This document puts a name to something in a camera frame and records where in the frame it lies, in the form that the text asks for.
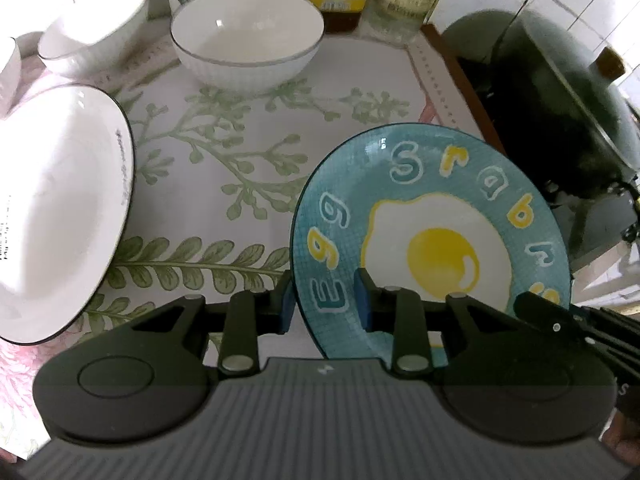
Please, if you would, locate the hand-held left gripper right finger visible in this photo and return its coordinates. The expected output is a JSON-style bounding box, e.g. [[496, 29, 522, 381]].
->
[[353, 268, 531, 377]]

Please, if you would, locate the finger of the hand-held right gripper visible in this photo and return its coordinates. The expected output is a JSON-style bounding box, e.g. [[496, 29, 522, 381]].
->
[[514, 291, 592, 347]]

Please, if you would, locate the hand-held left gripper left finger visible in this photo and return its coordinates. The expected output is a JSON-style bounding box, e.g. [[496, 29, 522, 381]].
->
[[125, 271, 296, 377]]

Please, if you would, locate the blue fried egg plate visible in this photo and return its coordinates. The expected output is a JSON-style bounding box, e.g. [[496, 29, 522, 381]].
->
[[290, 124, 571, 361]]

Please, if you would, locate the white deep plate black rim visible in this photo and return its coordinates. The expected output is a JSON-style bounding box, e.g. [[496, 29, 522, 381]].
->
[[0, 84, 136, 346]]

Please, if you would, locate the floral tablecloth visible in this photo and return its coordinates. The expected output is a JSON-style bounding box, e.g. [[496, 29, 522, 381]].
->
[[0, 25, 506, 461]]

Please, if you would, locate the dark green wok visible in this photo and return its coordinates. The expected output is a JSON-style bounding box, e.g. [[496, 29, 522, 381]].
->
[[442, 10, 626, 201]]

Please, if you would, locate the wok lid with wooden knob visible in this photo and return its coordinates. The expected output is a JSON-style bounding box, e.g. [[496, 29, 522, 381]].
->
[[522, 10, 640, 181]]

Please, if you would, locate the large white bowl grey rim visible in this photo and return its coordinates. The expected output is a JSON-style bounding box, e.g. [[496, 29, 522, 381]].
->
[[170, 0, 326, 93]]

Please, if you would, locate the clear vinegar bottle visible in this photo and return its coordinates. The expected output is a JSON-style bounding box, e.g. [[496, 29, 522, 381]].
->
[[362, 0, 458, 43]]

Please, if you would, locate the white ceramic bowl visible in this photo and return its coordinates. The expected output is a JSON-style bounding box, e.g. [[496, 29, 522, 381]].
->
[[0, 35, 23, 113], [37, 0, 151, 78]]

